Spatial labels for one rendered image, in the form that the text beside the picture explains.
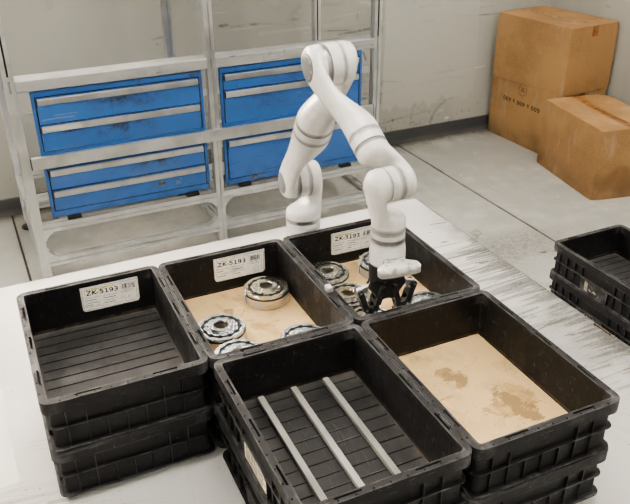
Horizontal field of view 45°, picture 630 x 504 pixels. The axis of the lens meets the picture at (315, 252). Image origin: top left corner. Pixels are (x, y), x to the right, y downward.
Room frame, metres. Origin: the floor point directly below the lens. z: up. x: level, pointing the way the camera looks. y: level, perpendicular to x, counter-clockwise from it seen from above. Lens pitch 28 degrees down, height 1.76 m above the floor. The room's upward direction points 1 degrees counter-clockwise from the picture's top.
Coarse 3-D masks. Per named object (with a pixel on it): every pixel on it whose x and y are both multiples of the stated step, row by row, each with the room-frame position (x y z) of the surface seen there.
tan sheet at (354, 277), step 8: (344, 264) 1.65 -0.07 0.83; (352, 264) 1.65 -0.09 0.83; (352, 272) 1.61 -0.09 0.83; (352, 280) 1.57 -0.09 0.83; (360, 280) 1.57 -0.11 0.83; (416, 280) 1.57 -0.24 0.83; (416, 288) 1.53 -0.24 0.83; (424, 288) 1.53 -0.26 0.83; (400, 296) 1.50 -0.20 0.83; (384, 304) 1.47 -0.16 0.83; (392, 304) 1.47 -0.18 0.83
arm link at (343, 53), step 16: (336, 48) 1.59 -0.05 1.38; (352, 48) 1.60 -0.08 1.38; (336, 64) 1.57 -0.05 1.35; (352, 64) 1.58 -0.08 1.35; (336, 80) 1.57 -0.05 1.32; (352, 80) 1.60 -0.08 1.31; (304, 112) 1.68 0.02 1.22; (320, 112) 1.65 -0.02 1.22; (304, 128) 1.67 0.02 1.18; (320, 128) 1.66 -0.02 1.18
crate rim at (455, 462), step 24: (312, 336) 1.20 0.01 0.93; (360, 336) 1.20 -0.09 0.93; (240, 360) 1.13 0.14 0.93; (384, 360) 1.12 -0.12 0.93; (408, 384) 1.05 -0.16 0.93; (240, 408) 0.99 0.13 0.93; (432, 408) 0.99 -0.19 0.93; (456, 432) 0.93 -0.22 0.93; (264, 456) 0.88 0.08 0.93; (456, 456) 0.87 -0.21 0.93; (288, 480) 0.83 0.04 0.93; (384, 480) 0.83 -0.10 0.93; (408, 480) 0.83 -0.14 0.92
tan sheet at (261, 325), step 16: (240, 288) 1.54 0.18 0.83; (192, 304) 1.47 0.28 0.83; (208, 304) 1.47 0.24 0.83; (224, 304) 1.47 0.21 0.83; (240, 304) 1.47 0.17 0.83; (288, 304) 1.47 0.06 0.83; (256, 320) 1.40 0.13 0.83; (272, 320) 1.40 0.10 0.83; (288, 320) 1.40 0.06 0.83; (304, 320) 1.40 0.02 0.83; (256, 336) 1.34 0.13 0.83; (272, 336) 1.34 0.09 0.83
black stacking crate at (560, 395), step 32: (416, 320) 1.28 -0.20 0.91; (448, 320) 1.32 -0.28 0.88; (480, 320) 1.35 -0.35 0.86; (512, 320) 1.26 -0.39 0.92; (512, 352) 1.25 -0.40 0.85; (544, 352) 1.17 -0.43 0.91; (544, 384) 1.16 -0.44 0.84; (576, 384) 1.09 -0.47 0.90; (544, 448) 0.95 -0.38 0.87; (576, 448) 0.98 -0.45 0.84; (480, 480) 0.90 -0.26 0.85; (512, 480) 0.93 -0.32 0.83
